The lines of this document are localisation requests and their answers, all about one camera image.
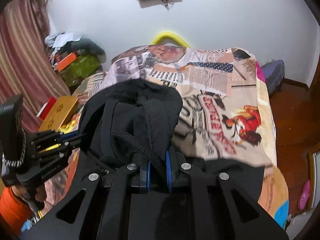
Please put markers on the yellow garment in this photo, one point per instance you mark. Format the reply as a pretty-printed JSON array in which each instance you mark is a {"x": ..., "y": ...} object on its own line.
[{"x": 69, "y": 127}]

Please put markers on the pink croc slipper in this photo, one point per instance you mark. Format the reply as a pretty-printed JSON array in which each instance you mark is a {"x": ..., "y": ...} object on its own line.
[{"x": 305, "y": 195}]

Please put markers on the pile of clothes and papers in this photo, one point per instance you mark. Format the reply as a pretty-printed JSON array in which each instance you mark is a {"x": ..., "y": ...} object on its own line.
[{"x": 70, "y": 42}]

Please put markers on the black zip hoodie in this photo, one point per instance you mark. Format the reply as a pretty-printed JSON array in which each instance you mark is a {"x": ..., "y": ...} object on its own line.
[{"x": 140, "y": 117}]

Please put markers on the newspaper print bed blanket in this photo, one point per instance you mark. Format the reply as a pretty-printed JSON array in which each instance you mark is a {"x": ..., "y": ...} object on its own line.
[{"x": 226, "y": 111}]

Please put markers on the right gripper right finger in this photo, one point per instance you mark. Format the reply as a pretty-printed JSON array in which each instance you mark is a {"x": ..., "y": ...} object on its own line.
[{"x": 216, "y": 200}]

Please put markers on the green patterned storage box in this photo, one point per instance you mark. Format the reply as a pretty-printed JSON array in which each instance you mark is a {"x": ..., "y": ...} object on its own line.
[{"x": 78, "y": 70}]

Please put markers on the person left hand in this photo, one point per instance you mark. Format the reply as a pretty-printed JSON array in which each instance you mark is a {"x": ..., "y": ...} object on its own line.
[{"x": 27, "y": 192}]

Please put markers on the orange jacket sleeve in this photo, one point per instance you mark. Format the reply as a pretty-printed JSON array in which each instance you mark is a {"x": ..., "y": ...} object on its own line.
[{"x": 13, "y": 209}]

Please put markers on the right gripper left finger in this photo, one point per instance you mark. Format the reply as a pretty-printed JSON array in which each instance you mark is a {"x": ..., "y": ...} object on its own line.
[{"x": 96, "y": 208}]

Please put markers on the orange box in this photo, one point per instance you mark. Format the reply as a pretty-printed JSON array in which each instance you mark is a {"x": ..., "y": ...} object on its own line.
[{"x": 70, "y": 58}]

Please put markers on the grey purple backpack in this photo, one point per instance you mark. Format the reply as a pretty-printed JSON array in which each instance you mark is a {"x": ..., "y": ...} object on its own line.
[{"x": 274, "y": 73}]

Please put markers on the wooden lap table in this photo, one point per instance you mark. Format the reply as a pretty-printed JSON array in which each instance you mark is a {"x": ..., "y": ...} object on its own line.
[{"x": 61, "y": 112}]

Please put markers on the striped red curtain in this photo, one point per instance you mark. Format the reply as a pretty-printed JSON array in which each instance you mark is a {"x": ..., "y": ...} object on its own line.
[{"x": 25, "y": 66}]

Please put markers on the red tissue box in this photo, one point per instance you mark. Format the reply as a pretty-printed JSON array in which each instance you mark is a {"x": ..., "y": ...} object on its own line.
[{"x": 46, "y": 108}]

